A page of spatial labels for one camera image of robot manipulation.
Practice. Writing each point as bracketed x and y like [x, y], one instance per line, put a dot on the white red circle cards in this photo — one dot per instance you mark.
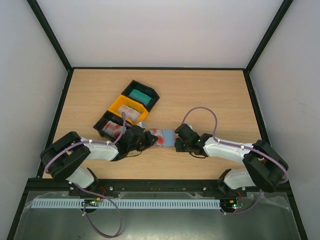
[113, 129]

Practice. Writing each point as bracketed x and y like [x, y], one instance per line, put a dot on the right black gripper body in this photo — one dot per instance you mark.
[181, 139]

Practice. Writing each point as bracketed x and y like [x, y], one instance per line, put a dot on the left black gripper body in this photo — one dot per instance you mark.
[143, 144]

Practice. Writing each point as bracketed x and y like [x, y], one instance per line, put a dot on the yellow plastic bin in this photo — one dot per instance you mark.
[131, 103]

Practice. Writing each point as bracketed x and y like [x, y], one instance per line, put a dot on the teal card stack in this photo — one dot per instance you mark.
[140, 97]

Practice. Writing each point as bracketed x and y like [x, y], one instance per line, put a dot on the black bin with red cards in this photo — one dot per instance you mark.
[105, 118]

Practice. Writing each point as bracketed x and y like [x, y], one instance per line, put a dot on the red circle card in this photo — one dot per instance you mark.
[160, 138]

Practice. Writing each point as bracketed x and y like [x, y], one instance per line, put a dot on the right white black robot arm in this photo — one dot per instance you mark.
[262, 166]

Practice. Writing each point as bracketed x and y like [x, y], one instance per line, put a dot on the white floral card stack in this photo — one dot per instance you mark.
[130, 113]

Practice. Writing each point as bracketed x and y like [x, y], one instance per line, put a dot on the black bin with teal cards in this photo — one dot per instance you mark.
[145, 89]

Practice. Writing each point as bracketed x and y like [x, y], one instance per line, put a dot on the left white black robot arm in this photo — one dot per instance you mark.
[62, 160]

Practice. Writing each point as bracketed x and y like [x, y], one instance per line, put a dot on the light blue slotted cable duct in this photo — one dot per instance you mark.
[64, 203]

